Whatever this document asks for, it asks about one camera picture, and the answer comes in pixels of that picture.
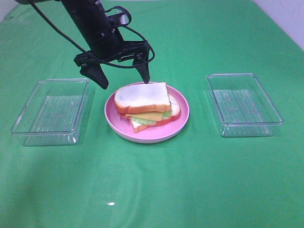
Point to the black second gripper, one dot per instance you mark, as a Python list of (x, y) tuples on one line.
[(123, 50)]

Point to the left clear plastic tray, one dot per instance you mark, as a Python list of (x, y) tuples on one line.
[(54, 113)]

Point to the clear plastic tray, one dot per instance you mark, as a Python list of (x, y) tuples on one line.
[(54, 113), (241, 106)]

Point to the green lettuce leaf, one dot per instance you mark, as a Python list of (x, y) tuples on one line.
[(143, 121)]

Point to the black second robot arm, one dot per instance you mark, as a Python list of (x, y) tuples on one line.
[(109, 38)]

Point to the green tablecloth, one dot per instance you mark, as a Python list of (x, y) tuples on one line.
[(198, 179)]

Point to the pink round plate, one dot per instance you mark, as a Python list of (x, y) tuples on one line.
[(155, 134)]

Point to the bread slice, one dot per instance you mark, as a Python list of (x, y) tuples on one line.
[(140, 98), (176, 111)]

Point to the right clear plastic tray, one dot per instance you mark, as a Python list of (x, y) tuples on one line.
[(241, 106)]

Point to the yellow cheese slice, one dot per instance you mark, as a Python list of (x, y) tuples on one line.
[(153, 116)]

